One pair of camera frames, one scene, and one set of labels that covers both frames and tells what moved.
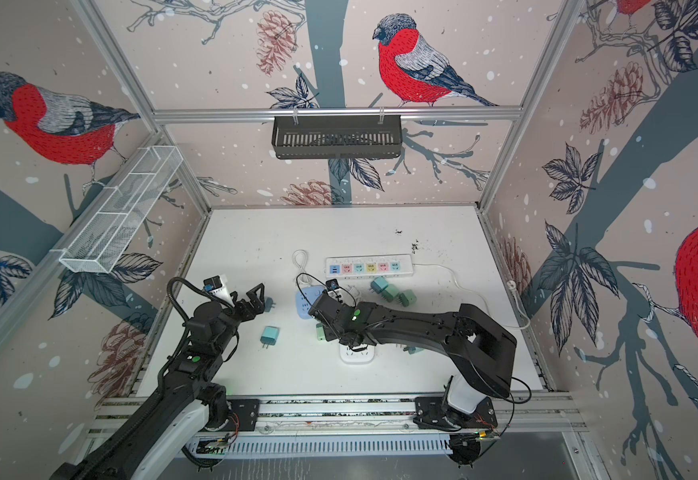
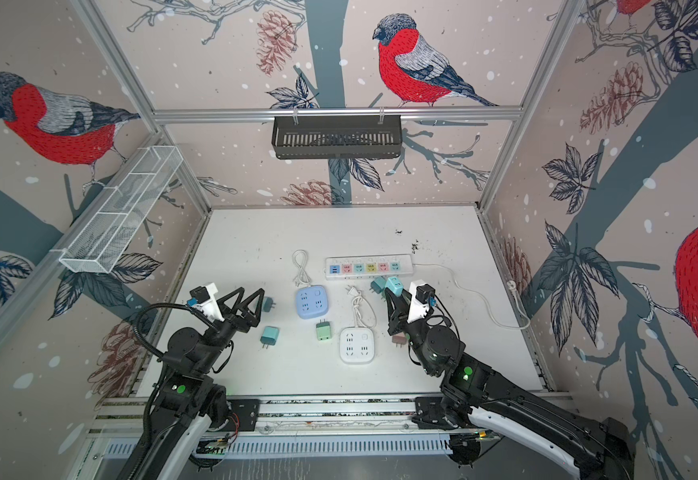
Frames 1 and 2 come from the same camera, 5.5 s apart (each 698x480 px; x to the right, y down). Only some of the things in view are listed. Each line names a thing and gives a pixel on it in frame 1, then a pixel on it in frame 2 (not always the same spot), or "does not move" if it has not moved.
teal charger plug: [268, 304] does not move
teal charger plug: [269, 336] does not move
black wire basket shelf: [337, 139] does not move
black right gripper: [329, 331] -> [398, 320]
